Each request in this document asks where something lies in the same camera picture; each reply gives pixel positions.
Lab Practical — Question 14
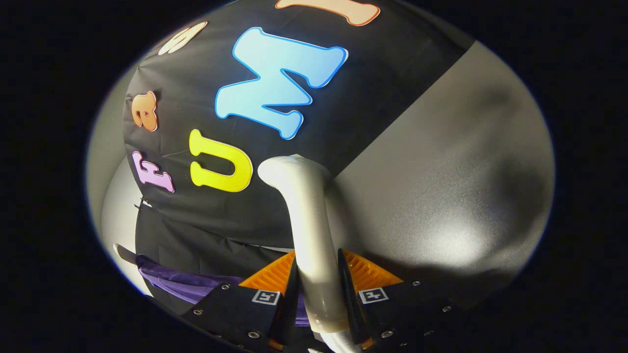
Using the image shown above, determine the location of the purple corduroy jacket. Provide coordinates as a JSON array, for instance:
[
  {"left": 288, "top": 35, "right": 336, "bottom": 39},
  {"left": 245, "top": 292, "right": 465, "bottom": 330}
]
[{"left": 136, "top": 254, "right": 313, "bottom": 328}]

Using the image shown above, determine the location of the white garment steamer handle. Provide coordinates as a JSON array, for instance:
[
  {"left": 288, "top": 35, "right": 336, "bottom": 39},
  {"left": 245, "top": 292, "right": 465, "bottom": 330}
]
[{"left": 257, "top": 154, "right": 352, "bottom": 335}]

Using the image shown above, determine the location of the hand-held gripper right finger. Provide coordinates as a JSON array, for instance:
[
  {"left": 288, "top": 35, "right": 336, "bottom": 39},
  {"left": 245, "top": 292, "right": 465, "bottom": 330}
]
[{"left": 338, "top": 249, "right": 472, "bottom": 352}]

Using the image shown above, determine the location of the black backdrop cloth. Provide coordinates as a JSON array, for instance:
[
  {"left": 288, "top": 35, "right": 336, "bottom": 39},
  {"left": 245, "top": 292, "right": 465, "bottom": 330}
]
[{"left": 123, "top": 0, "right": 477, "bottom": 252}]

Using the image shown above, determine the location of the grey drawer cabinet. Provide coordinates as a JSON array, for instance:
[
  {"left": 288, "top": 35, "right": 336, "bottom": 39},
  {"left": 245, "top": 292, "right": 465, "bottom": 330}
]
[{"left": 333, "top": 41, "right": 556, "bottom": 310}]

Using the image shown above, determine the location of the plain black side curtain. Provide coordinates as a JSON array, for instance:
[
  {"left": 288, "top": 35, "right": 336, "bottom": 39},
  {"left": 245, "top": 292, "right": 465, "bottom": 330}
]
[{"left": 134, "top": 201, "right": 297, "bottom": 315}]

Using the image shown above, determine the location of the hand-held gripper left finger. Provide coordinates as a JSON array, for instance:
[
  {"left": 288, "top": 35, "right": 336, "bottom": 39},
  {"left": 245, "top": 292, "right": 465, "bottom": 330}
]
[{"left": 182, "top": 251, "right": 301, "bottom": 353}]

